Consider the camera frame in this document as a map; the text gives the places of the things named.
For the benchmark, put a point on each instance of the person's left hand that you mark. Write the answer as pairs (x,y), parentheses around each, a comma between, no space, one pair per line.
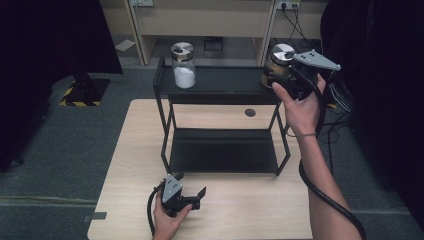
(166,226)

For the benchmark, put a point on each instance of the grey wristband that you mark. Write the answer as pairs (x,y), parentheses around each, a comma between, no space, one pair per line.
(305,135)

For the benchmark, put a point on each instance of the glass jar with brown powder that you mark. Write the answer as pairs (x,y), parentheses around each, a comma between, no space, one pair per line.
(278,61)

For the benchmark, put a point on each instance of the white paper sheet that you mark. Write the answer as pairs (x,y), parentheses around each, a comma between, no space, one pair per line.
(125,45)

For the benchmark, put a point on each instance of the white wall socket with plugs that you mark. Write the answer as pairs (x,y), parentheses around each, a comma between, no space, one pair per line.
(288,3)

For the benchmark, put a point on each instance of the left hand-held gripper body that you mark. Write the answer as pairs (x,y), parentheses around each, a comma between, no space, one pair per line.
(311,65)

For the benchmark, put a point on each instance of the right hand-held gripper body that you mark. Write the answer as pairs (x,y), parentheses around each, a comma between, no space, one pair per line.
(173,195)

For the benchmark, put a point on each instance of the black box under desk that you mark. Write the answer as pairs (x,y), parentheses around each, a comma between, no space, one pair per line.
(213,43)

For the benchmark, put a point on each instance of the black two-tier metal rack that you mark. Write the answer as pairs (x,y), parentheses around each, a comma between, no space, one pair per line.
(226,81)

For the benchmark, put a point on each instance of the person's right hand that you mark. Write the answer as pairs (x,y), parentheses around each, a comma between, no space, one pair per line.
(301,113)

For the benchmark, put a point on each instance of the glass jar with white powder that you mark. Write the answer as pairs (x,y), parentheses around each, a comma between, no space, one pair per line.
(184,71)

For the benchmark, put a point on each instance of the black curtain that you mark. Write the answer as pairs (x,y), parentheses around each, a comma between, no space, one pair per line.
(50,50)
(386,83)

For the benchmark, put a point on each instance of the black stand base striped tape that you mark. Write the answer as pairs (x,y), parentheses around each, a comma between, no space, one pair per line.
(331,106)
(83,91)

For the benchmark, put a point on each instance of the beige wooden desk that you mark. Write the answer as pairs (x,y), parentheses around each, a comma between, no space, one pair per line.
(203,21)

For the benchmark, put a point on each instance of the dark round table grommet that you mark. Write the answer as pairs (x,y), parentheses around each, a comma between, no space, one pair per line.
(250,112)

